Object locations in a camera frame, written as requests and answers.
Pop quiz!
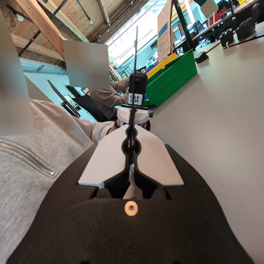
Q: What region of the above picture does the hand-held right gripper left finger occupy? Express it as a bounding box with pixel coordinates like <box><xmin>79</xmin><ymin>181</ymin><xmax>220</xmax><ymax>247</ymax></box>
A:
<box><xmin>78</xmin><ymin>124</ymin><xmax>130</xmax><ymax>189</ymax></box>

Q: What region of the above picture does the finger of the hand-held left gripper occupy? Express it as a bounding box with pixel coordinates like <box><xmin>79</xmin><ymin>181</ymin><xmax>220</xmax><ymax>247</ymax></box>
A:
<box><xmin>116</xmin><ymin>108</ymin><xmax>132</xmax><ymax>129</ymax></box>
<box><xmin>133</xmin><ymin>109</ymin><xmax>150</xmax><ymax>125</ymax></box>

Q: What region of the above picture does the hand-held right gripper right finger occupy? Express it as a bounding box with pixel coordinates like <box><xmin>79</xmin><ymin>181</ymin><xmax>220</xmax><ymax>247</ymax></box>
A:
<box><xmin>132</xmin><ymin>124</ymin><xmax>184</xmax><ymax>187</ymax></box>

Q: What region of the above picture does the person's left forearm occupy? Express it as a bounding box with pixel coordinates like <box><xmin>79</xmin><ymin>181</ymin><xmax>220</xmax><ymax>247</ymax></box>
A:
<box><xmin>90</xmin><ymin>121</ymin><xmax>115</xmax><ymax>143</ymax></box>

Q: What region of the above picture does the person's left hand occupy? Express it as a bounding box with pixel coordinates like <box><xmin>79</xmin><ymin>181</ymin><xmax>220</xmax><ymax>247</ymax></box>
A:
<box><xmin>108</xmin><ymin>120</ymin><xmax>151</xmax><ymax>136</ymax></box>

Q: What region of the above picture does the yellow plastic bin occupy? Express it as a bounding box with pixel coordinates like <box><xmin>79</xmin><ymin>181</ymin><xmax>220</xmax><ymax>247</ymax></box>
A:
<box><xmin>147</xmin><ymin>52</ymin><xmax>177</xmax><ymax>78</ymax></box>

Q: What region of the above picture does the black office chair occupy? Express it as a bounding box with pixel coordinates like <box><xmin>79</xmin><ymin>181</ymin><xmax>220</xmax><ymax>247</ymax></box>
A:
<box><xmin>73</xmin><ymin>95</ymin><xmax>108</xmax><ymax>122</ymax></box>

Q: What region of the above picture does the green plastic bin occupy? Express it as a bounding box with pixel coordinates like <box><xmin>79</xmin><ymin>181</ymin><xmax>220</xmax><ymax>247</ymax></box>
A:
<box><xmin>144</xmin><ymin>49</ymin><xmax>198</xmax><ymax>108</ymax></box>

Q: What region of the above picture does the cardboard box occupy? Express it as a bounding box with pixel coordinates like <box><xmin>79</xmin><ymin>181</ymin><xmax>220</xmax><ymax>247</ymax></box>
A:
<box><xmin>157</xmin><ymin>0</ymin><xmax>176</xmax><ymax>63</ymax></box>

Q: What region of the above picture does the person's grey hoodie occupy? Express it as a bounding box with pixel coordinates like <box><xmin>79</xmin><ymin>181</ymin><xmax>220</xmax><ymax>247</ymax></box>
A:
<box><xmin>0</xmin><ymin>99</ymin><xmax>116</xmax><ymax>264</ymax></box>

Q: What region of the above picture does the black framed board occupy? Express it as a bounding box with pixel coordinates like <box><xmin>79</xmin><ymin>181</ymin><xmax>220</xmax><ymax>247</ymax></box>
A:
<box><xmin>47</xmin><ymin>79</ymin><xmax>81</xmax><ymax>119</ymax></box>

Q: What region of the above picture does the small black device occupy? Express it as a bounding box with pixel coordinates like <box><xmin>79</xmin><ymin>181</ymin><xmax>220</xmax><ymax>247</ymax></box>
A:
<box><xmin>195</xmin><ymin>51</ymin><xmax>208</xmax><ymax>63</ymax></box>

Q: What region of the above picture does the black charging dock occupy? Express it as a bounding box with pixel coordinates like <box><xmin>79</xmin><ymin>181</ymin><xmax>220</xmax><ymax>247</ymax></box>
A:
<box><xmin>219</xmin><ymin>28</ymin><xmax>236</xmax><ymax>49</ymax></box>
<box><xmin>235</xmin><ymin>18</ymin><xmax>257</xmax><ymax>41</ymax></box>

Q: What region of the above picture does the black steel post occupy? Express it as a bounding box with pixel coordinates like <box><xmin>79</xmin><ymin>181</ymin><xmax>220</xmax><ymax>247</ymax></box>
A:
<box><xmin>173</xmin><ymin>0</ymin><xmax>195</xmax><ymax>52</ymax></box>

